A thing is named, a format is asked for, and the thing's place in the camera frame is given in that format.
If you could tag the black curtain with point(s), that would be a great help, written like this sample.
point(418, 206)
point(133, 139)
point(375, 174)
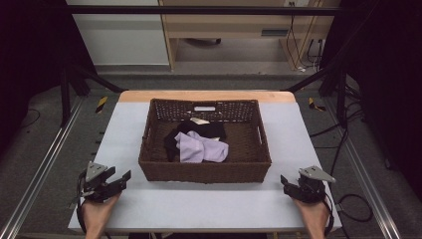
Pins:
point(388, 83)
point(30, 59)

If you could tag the white tag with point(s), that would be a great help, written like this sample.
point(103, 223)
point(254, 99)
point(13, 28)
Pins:
point(200, 120)

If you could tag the black stand leg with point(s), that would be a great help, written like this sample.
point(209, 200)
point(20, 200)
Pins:
point(66, 93)
point(341, 99)

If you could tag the aluminium rail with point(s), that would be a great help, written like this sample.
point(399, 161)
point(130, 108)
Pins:
point(43, 166)
point(368, 179)

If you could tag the yellow black tape strip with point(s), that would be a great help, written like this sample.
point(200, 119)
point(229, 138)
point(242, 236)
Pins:
point(101, 104)
point(313, 104)

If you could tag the person's right hand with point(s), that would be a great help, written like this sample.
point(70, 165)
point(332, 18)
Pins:
point(313, 214)

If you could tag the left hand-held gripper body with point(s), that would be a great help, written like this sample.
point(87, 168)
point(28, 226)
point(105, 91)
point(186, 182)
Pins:
point(96, 189)

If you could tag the black horizontal frame bar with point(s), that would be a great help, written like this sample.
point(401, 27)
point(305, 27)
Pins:
point(199, 10)

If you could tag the black cloth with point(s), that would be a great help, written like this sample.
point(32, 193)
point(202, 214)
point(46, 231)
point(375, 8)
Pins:
point(202, 128)

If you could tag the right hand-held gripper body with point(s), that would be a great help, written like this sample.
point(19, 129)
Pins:
point(312, 189)

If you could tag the white cabinet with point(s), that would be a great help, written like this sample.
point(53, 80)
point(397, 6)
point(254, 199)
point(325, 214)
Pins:
point(119, 36)

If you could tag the person's left hand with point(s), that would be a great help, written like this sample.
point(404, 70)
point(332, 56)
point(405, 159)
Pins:
point(99, 212)

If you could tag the light wooden desk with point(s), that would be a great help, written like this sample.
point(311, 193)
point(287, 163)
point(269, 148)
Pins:
point(232, 25)

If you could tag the brown wicker basket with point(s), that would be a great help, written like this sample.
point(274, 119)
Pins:
point(205, 156)

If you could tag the dark object under desk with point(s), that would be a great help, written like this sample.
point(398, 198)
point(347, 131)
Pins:
point(204, 41)

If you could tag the light purple cloth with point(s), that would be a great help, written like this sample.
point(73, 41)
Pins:
point(202, 149)

